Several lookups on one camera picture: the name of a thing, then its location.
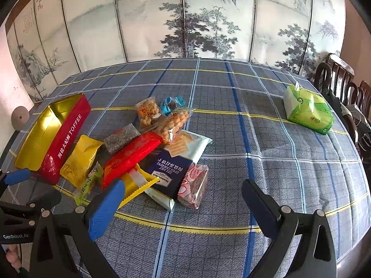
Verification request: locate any small green snack packet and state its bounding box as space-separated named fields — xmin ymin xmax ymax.
xmin=73 ymin=162 xmax=104 ymax=206

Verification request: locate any yellow Wanjiyuan snack pouch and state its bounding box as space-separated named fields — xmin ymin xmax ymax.
xmin=60 ymin=135 xmax=103 ymax=189

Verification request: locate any yellow packet silver strip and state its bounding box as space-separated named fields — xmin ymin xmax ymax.
xmin=118 ymin=164 xmax=160 ymax=209

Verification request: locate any red snack packet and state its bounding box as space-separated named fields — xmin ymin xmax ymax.
xmin=101 ymin=132 xmax=162 ymax=190

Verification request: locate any grey sesame cake packet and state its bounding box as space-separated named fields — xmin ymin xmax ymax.
xmin=104 ymin=124 xmax=140 ymax=154

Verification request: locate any pink patterned snack packet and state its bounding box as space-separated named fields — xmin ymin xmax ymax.
xmin=177 ymin=164 xmax=209 ymax=210

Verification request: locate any peanut snack clear bag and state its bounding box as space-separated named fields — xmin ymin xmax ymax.
xmin=143 ymin=107 xmax=195 ymax=144

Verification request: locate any blue candy wrapper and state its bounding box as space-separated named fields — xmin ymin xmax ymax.
xmin=160 ymin=95 xmax=185 ymax=116

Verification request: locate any person left hand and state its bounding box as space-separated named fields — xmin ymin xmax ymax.
xmin=6 ymin=245 xmax=21 ymax=269

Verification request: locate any red gold toffee tin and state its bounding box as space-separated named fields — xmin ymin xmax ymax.
xmin=14 ymin=93 xmax=91 ymax=185

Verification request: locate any round stone disc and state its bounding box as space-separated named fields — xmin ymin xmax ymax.
xmin=11 ymin=106 xmax=29 ymax=131

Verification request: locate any plaid blue tablecloth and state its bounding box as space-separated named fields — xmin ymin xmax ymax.
xmin=41 ymin=58 xmax=370 ymax=277

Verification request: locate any green tissue pack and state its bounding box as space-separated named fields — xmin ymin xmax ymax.
xmin=284 ymin=83 xmax=335 ymax=135

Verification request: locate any painted folding screen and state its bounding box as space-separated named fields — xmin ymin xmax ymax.
xmin=5 ymin=0 xmax=346 ymax=102

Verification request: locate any dark wooden chair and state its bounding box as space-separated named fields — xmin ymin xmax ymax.
xmin=314 ymin=53 xmax=358 ymax=144
xmin=358 ymin=80 xmax=370 ymax=161

